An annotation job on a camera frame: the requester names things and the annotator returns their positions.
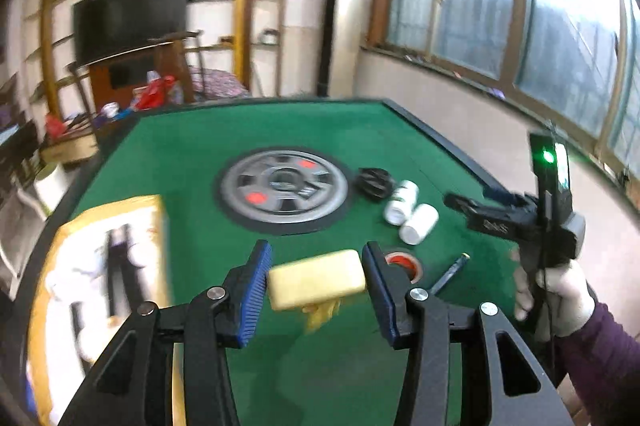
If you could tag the tape roll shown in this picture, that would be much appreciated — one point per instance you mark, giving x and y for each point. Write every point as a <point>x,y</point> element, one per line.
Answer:
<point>400,262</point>

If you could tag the red plastic bag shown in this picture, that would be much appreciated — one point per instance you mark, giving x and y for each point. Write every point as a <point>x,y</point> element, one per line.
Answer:
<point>155,93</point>

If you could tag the white standing air conditioner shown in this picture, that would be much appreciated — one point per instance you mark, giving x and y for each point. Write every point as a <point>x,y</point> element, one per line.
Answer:
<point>347,20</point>

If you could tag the grey round table hub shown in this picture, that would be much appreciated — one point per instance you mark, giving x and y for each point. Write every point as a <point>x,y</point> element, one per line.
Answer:
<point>240,196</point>

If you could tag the black television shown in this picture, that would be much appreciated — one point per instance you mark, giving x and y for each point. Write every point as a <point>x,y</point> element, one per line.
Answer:
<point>130,15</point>

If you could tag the plain white bottle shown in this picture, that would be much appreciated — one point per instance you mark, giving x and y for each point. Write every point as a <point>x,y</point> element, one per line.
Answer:
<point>420,226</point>

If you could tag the patterned cushion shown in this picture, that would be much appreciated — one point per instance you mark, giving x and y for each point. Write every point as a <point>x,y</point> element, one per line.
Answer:
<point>220,83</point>

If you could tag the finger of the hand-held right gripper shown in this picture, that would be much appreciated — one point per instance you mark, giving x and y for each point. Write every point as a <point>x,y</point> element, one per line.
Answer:
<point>507,199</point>
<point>462,205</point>

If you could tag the person's right forearm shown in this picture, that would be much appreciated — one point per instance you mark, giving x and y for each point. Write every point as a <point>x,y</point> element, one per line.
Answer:
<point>605,351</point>

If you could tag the white bottle green label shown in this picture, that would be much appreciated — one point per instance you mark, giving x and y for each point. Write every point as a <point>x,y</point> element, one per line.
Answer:
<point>400,206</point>

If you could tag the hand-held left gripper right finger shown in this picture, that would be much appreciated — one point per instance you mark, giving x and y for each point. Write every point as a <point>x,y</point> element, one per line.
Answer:
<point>380,296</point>

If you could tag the pale yellow case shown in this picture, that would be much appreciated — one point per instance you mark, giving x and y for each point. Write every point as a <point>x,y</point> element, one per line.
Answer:
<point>315,278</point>

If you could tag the person's right hand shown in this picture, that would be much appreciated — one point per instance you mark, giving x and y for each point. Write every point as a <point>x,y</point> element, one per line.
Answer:
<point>570,296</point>

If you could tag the black pen gold tip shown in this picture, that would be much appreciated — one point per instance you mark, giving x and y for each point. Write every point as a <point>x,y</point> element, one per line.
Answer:
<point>450,273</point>

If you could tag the box with yellow tape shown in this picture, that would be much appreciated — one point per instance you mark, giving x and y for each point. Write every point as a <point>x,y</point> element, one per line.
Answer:
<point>145,211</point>

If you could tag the wall shelving unit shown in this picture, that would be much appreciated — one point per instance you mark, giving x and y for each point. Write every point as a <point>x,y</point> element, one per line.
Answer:
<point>242,5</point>

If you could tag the wooden chair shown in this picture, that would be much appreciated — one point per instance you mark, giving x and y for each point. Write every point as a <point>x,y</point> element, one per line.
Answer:
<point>172,55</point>

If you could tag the black round wheel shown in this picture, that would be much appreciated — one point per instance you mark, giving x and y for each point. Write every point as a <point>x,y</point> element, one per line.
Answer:
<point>375,183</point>

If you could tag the small red bag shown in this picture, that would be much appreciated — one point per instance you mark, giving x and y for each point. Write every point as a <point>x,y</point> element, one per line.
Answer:
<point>55,125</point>

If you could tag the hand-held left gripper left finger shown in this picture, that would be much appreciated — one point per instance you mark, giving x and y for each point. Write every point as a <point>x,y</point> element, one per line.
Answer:
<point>255,291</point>

